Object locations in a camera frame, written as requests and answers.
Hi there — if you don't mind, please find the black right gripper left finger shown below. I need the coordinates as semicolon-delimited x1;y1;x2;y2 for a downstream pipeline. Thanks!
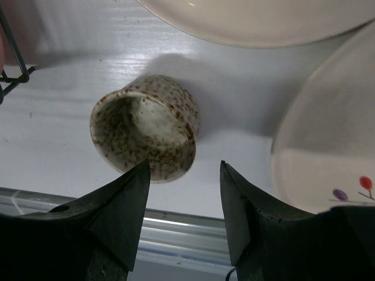
1;161;151;280

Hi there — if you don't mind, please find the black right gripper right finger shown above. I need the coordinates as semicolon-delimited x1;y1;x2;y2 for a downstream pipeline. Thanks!
220;162;374;280

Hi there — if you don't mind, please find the salmon pink cup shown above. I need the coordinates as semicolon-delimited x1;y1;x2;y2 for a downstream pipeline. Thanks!
0;35;5;74

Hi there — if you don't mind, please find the pink cream plate lower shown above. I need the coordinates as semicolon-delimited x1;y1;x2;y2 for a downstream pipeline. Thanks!
271;24;374;213

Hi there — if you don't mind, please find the pink cream plate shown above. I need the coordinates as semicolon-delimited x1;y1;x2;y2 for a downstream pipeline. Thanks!
140;0;374;48
271;24;374;213

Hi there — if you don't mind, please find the speckled ceramic small cup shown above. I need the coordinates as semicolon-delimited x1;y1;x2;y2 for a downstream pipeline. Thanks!
90;75;200;183

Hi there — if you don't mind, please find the pink cream plate upper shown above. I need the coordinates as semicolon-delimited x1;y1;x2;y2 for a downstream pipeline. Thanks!
140;0;374;48

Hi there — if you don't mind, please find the aluminium frame rail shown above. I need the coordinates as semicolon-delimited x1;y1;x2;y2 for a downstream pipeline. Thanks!
0;187;238;276

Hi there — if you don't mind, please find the black wire dish rack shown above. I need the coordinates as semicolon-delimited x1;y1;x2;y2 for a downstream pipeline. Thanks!
1;7;36;104

